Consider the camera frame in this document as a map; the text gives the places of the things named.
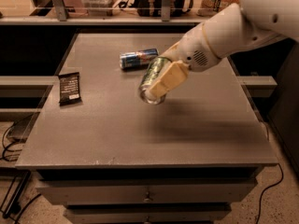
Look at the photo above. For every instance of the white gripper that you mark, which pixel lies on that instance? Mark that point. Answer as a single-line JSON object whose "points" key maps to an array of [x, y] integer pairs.
{"points": [[193, 48]]}

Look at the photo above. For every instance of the black rxbar chocolate wrapper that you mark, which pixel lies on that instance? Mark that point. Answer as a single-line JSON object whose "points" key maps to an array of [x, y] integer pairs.
{"points": [[69, 89]]}

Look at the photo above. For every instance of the grey side shelf left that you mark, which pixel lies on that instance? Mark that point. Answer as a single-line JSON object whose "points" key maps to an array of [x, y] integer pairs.
{"points": [[23, 95]]}

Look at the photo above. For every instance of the green soda can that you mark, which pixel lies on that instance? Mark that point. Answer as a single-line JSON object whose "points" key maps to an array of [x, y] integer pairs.
{"points": [[153, 71]]}

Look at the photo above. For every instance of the grey lower drawer front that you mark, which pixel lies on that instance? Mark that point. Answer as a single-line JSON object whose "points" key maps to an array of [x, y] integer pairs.
{"points": [[146, 214]]}

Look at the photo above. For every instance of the black backpack on shelf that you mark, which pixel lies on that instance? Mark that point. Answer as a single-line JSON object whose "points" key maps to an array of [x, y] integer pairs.
{"points": [[153, 8]]}

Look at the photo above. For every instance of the round metal drawer knob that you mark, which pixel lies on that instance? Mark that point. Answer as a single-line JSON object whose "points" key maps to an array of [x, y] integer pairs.
{"points": [[147, 199]]}

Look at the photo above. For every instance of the grey metal shelf rail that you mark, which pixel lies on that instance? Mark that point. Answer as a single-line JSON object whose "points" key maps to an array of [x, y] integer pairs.
{"points": [[19, 12]]}

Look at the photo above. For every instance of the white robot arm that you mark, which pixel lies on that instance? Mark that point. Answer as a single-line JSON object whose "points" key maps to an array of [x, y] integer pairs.
{"points": [[247, 25]]}

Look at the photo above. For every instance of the blue silver energy drink can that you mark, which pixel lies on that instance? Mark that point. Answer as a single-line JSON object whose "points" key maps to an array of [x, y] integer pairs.
{"points": [[138, 58]]}

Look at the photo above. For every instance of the grey drawer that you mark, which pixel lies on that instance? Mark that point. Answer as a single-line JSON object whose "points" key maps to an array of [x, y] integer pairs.
{"points": [[87, 192], [146, 214]]}

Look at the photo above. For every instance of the grey upper drawer front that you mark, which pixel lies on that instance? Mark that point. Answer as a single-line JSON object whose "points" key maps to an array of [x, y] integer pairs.
{"points": [[87, 192]]}

